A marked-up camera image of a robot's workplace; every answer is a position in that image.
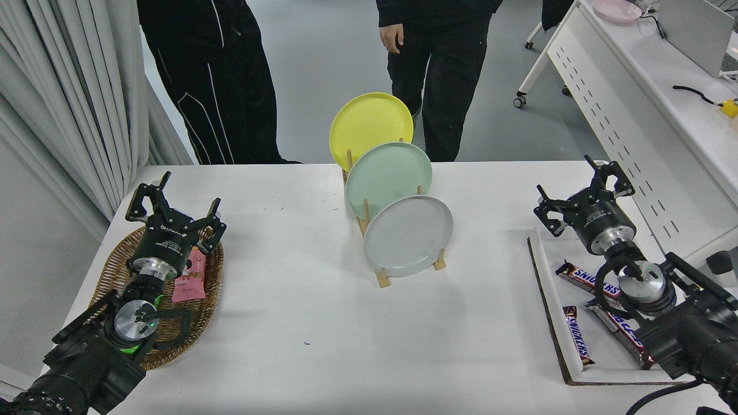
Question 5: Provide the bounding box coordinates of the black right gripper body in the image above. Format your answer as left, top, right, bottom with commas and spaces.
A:
568, 199, 636, 255

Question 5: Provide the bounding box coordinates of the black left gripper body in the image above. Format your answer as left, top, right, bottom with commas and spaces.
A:
130, 212, 201, 274

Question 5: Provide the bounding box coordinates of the grey plate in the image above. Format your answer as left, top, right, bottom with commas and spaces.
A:
363, 195, 454, 278

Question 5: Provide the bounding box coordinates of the pink plate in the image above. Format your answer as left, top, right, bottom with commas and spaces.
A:
592, 0, 642, 24

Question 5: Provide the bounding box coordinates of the mint green plate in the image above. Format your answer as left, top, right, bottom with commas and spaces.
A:
345, 142, 433, 222

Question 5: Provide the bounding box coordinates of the wooden plate rack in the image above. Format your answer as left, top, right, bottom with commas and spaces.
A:
342, 138, 447, 289

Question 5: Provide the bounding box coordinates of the yellow plate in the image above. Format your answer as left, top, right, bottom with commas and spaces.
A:
329, 92, 414, 172

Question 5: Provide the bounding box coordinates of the person's hand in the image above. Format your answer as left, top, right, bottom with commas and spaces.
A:
379, 23, 405, 55

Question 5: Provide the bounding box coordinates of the brown wicker basket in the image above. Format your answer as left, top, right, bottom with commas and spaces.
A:
89, 225, 224, 371

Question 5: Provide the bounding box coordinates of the pink snack packet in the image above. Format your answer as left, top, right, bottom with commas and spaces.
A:
172, 248, 207, 304

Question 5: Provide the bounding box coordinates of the Snickers bar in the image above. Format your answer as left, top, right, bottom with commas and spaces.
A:
587, 303, 657, 371
562, 305, 596, 367
555, 261, 623, 300

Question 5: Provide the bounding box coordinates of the white foam tray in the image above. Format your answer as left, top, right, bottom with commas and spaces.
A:
528, 226, 701, 386

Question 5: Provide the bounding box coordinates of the white perforated desk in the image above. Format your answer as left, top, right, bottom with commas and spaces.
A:
513, 0, 738, 280

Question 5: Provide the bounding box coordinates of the pale grey curtain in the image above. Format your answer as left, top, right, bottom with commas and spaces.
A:
0, 0, 194, 238

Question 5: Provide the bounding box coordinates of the person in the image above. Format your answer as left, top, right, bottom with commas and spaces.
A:
137, 0, 303, 165
376, 0, 503, 163

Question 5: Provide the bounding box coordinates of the grey laptop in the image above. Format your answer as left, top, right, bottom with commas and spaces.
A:
657, 0, 738, 78

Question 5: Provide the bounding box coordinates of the black chair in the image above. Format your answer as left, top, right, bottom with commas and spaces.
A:
541, 0, 575, 32

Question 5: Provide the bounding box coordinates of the black cable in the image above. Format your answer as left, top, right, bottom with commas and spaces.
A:
673, 85, 724, 107

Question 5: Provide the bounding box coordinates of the black-capped white post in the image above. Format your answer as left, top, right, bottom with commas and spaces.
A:
706, 248, 738, 276

